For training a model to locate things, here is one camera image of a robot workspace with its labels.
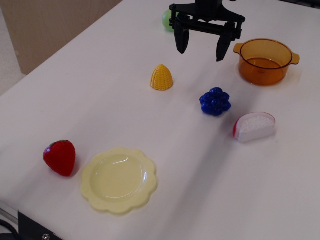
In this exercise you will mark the blue toy grapes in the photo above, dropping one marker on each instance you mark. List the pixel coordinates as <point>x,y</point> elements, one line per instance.
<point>215,102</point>

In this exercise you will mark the black corner bracket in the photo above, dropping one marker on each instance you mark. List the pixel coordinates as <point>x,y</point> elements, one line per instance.
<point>29,229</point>

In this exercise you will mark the green toy ball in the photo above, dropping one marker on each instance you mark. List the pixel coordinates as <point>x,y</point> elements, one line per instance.
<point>166,20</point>

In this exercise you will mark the yellow toy corn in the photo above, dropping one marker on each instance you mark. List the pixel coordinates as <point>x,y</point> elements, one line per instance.
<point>161,78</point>

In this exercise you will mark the red toy strawberry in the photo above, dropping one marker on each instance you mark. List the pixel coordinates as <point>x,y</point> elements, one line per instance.
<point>60,156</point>

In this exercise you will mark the pale yellow scalloped plate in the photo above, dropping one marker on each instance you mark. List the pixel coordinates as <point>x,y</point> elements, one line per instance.
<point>119,180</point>

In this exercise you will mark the orange transparent toy pot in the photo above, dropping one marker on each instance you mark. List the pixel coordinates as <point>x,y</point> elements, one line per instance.
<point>264,62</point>

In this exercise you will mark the white red toy sushi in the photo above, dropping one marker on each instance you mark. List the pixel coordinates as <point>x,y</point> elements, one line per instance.
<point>253,126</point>

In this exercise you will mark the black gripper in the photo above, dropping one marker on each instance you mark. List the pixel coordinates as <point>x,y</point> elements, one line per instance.
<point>206,16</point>

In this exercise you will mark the aluminium table edge rail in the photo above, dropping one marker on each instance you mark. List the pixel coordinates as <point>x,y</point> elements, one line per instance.
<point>9,213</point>

